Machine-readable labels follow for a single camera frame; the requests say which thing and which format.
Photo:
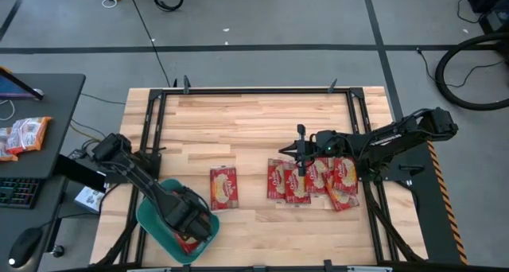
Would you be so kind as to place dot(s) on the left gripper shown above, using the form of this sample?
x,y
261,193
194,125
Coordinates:
x,y
187,218

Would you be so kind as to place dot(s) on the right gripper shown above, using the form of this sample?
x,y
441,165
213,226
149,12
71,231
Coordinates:
x,y
330,142

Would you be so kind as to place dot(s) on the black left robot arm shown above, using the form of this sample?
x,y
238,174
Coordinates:
x,y
119,152

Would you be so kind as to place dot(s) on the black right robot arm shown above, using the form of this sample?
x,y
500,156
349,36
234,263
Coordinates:
x,y
397,137

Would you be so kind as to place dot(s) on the orange popcorn bag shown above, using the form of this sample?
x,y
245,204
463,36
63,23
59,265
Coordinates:
x,y
5,148
28,134

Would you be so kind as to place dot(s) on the green plastic basket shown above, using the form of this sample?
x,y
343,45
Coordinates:
x,y
153,228

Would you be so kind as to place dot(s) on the white booklet box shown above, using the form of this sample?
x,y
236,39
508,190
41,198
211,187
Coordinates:
x,y
89,198

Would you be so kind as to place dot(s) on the black power box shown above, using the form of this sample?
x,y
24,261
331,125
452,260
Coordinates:
x,y
79,172

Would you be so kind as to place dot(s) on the black round knob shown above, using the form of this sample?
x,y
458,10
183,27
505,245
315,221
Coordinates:
x,y
58,251

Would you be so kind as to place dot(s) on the black hazard striped platform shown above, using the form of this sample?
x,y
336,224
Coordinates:
x,y
433,208

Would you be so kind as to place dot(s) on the black computer mouse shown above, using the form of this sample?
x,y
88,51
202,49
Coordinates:
x,y
24,246

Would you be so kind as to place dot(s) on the black keyboard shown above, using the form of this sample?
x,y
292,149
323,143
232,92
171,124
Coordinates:
x,y
20,192

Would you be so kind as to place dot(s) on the black desk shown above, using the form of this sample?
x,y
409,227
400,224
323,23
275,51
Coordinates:
x,y
59,105

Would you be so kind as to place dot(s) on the computer monitor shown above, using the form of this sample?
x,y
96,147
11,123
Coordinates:
x,y
12,89

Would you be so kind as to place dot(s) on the black equipment case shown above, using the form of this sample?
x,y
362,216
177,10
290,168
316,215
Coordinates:
x,y
493,9

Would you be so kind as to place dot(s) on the black aluminium table frame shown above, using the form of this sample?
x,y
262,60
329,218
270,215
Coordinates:
x,y
254,91

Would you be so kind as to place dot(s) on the grey frame clamp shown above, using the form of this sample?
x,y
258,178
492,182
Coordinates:
x,y
186,85
328,265
332,87

